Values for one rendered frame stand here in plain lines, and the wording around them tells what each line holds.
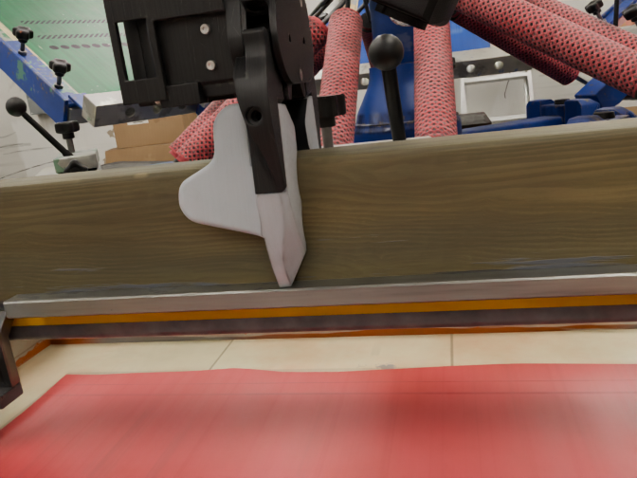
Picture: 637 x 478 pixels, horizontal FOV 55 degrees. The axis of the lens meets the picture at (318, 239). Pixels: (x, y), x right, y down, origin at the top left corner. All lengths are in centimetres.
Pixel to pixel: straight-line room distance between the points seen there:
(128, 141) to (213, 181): 421
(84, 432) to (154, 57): 22
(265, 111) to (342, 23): 65
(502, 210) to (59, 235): 24
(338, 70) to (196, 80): 54
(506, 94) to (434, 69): 362
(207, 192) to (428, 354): 20
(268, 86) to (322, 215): 7
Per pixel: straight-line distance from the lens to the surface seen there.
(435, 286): 30
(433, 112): 74
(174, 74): 31
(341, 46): 87
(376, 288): 30
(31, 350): 54
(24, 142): 554
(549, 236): 31
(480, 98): 440
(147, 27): 31
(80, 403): 44
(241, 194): 30
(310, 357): 43
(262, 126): 27
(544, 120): 124
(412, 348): 43
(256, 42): 28
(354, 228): 31
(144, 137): 447
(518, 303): 33
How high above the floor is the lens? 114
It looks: 14 degrees down
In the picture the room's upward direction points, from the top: 7 degrees counter-clockwise
